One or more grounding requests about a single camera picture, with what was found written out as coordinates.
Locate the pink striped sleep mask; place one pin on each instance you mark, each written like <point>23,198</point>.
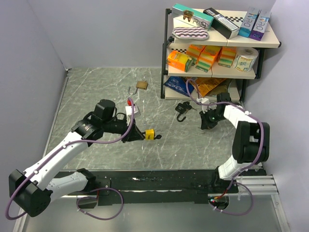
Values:
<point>194,33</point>

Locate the blue toothpaste box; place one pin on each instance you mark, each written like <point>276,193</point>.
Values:
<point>249,22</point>

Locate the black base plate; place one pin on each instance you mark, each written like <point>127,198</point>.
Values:
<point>158,186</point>

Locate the left sponge pack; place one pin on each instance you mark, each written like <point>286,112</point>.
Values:
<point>194,51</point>

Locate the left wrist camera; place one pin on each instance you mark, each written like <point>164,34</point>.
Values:
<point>130,109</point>

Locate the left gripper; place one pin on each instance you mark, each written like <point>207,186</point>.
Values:
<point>132,132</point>

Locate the orange snack bag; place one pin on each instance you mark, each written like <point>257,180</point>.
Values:
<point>204,85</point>

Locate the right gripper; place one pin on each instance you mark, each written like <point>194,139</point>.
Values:
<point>206,124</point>

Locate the toilet paper roll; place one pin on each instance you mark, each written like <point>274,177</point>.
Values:
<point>244,59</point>

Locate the orange carton box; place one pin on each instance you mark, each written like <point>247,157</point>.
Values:
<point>180,61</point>

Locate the teal toothpaste box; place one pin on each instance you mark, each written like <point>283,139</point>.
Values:
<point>191,16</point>

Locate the middle sponge pack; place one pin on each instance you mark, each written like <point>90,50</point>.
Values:
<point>207,57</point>

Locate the black padlock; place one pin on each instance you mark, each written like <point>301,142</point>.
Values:
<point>182,109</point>

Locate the brass padlock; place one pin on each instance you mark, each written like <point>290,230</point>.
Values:
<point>139,85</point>

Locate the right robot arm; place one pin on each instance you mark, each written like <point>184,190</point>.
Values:
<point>251,141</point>

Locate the sponge pack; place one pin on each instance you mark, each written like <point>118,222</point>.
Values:
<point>227,56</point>
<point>207,57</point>
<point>194,51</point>

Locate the purple toothpaste box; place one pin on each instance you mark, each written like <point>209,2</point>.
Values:
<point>260,26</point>

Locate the brown snack bag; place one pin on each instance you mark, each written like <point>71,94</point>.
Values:
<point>221,88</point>

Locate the yellow padlock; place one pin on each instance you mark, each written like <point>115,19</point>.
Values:
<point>151,135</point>

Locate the right sponge pack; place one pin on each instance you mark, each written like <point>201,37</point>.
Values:
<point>227,56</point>

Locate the blue snack bag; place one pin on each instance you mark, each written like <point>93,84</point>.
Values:
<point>177,84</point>

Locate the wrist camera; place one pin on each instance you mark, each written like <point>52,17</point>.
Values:
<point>204,103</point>
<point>130,109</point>

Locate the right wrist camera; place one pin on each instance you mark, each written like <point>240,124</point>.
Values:
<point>204,103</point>

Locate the black and beige shelf rack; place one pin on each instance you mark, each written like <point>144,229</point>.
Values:
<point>239,79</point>

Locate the aluminium rail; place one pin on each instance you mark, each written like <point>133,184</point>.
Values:
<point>259,185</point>

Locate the black and white box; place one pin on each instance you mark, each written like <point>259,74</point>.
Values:
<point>223,25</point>

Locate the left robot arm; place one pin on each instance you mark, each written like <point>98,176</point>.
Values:
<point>37,186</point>

